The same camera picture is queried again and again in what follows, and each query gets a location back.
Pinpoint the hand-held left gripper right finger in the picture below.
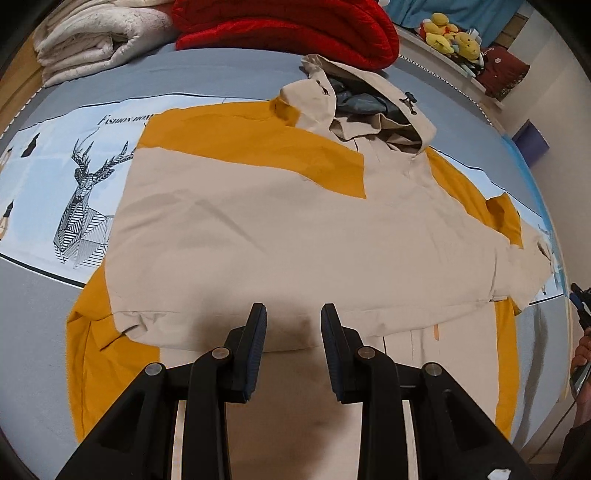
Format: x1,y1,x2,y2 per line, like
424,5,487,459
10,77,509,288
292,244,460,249
321,303,536,480

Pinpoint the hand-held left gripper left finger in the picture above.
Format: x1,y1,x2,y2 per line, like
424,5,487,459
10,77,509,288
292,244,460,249
55,302,269,480

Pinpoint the beige and yellow hooded jacket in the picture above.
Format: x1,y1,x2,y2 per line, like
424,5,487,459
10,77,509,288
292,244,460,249
67,53,557,480

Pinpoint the person's right forearm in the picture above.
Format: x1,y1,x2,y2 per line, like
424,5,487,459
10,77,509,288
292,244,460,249
556,392,591,480

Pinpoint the person's right hand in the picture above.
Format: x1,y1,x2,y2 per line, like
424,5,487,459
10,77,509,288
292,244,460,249
571,333,591,376

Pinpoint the purple box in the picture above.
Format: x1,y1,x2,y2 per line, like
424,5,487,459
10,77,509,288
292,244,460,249
512,119,550,167

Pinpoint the maroon cushion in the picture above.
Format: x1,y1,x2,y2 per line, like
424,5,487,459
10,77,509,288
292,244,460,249
475,46,531,99

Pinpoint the white bed ledge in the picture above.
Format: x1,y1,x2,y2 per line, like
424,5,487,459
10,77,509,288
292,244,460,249
396,25,506,112

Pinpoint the grey printed bed sheet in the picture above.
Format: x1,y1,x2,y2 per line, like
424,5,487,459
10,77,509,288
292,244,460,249
0,44,573,467

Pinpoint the yellow plush toy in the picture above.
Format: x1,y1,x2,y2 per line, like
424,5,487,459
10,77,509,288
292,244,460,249
427,31,485,61
422,13,462,37

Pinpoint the red folded blanket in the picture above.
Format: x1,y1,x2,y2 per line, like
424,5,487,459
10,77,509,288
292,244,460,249
173,0,400,71

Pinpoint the blue curtain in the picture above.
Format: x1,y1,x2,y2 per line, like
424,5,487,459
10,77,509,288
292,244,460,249
383,0,525,49

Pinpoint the white folded blanket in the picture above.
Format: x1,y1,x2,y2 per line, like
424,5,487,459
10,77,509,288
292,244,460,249
32,0,178,88

